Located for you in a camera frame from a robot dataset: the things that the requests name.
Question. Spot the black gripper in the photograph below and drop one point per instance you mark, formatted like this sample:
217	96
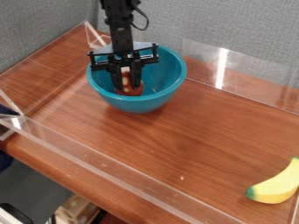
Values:
105	59

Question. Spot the brown white toy mushroom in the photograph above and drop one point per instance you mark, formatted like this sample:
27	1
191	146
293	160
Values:
129	91

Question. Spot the blue plastic bowl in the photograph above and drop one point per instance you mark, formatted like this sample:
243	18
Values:
162	79

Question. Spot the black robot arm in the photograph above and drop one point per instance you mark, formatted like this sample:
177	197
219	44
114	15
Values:
125	16

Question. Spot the dark blue cloth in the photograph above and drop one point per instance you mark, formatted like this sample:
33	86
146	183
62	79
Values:
6	159

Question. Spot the clear acrylic front barrier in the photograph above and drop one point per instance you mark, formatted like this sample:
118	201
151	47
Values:
135	197

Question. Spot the clear acrylic barrier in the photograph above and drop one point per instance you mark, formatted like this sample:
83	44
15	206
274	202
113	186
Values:
135	197
254	78

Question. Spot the clear acrylic back barrier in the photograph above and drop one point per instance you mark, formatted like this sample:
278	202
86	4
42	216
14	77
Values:
254	78

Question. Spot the cardboard box under table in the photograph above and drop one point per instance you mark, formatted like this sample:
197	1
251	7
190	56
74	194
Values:
77	211

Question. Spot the yellow toy banana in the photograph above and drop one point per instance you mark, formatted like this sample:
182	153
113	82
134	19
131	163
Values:
279	188

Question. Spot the black white device corner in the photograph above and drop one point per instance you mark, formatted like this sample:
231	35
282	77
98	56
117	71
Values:
13	215

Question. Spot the clear acrylic corner bracket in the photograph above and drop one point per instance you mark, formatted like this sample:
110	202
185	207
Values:
97	40

